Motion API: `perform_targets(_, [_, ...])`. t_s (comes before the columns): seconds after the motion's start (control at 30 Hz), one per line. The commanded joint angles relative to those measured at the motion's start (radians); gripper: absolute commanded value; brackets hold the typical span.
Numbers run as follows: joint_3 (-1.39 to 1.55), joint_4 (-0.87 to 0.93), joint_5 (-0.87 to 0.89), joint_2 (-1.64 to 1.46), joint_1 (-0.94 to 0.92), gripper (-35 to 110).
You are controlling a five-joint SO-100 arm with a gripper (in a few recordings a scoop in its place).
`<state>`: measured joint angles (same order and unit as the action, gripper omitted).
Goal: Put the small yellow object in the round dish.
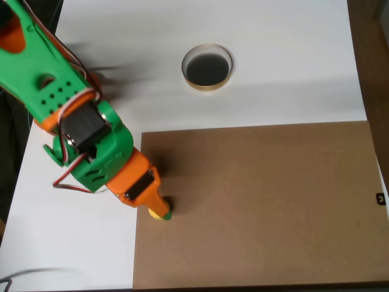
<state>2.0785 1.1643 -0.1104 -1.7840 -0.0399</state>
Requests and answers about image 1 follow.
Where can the orange robot base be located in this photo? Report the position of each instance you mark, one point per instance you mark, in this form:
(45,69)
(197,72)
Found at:
(42,126)

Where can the small yellow plastic piece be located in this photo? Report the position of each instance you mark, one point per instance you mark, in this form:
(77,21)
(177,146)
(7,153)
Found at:
(154,214)

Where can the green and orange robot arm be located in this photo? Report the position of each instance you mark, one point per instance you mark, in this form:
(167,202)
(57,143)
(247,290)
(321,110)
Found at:
(45,70)

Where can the brown fibreboard sheet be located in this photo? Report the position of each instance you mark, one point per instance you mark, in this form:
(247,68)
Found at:
(258,197)

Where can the round dish with dark bottom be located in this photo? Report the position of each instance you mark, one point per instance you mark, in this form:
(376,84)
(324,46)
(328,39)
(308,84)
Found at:
(206,70)

